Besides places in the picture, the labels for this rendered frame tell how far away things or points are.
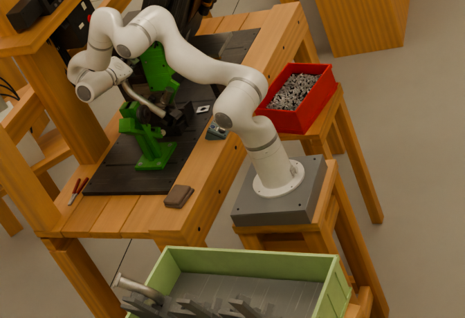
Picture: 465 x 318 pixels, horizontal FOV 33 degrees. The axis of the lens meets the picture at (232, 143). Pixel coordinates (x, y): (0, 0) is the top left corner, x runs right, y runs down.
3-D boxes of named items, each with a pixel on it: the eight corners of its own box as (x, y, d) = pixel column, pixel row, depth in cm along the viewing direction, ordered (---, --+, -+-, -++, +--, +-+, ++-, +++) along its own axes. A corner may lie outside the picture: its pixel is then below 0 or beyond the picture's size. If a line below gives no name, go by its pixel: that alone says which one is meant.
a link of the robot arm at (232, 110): (283, 128, 264) (259, 71, 251) (257, 165, 253) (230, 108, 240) (254, 126, 271) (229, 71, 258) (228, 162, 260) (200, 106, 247)
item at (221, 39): (234, 36, 326) (231, 31, 325) (221, 59, 315) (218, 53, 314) (156, 46, 345) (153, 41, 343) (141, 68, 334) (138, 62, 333)
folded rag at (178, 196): (178, 188, 293) (176, 182, 291) (195, 190, 288) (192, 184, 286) (164, 207, 287) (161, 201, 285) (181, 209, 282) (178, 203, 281)
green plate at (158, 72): (183, 82, 323) (168, 33, 315) (173, 90, 316) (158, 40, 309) (159, 84, 328) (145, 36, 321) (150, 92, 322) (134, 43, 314)
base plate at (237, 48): (262, 30, 369) (261, 27, 368) (171, 194, 295) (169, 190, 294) (186, 40, 389) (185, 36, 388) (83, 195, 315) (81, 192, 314)
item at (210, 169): (309, 26, 383) (300, 1, 375) (196, 258, 282) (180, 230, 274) (283, 30, 390) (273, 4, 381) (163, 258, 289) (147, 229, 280)
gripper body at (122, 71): (120, 79, 297) (135, 68, 305) (99, 62, 297) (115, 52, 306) (113, 92, 301) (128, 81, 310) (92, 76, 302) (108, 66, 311)
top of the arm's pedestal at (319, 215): (339, 166, 284) (335, 158, 282) (321, 231, 261) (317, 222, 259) (259, 172, 298) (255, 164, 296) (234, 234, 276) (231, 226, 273)
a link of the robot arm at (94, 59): (66, 29, 270) (61, 82, 295) (103, 53, 268) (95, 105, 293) (82, 14, 275) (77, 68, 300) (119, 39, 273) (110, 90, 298)
